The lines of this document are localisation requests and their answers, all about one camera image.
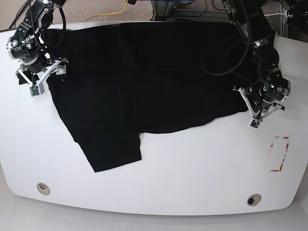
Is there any table grommet hole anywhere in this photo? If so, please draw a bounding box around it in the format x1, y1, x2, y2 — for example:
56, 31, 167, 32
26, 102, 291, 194
37, 183, 51, 195
247, 194, 262, 206

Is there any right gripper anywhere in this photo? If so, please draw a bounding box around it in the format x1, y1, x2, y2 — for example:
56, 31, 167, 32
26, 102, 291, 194
6, 36, 52, 75

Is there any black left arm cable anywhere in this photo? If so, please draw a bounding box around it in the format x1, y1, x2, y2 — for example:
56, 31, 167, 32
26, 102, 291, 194
201, 0, 268, 121

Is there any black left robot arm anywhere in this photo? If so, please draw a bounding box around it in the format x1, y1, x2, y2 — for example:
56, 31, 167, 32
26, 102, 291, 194
222, 0, 291, 113

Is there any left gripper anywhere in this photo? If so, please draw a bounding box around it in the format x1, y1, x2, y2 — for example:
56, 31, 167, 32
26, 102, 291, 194
250, 72, 291, 105

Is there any right table grommet hole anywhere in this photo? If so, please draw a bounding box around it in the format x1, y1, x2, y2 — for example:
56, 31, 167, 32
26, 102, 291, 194
247, 194, 262, 206

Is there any red tape rectangle marking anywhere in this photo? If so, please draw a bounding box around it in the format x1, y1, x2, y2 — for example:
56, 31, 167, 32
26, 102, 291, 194
268, 136, 290, 172

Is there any aluminium frame stand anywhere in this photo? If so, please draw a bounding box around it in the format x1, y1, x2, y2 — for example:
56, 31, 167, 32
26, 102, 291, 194
150, 0, 193, 22

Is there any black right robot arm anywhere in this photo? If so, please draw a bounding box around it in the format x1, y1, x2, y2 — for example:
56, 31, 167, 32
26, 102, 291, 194
7, 0, 66, 74

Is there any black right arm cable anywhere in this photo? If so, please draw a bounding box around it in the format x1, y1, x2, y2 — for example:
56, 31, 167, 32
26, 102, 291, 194
26, 0, 68, 82

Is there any black t-shirt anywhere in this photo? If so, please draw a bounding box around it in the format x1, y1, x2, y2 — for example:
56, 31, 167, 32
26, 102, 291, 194
47, 21, 258, 172

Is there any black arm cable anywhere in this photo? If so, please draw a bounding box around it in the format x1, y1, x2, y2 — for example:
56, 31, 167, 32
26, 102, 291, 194
201, 0, 268, 121
26, 0, 68, 82

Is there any left table grommet hole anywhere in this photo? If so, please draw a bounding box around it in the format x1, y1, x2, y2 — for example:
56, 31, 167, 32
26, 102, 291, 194
37, 183, 51, 195

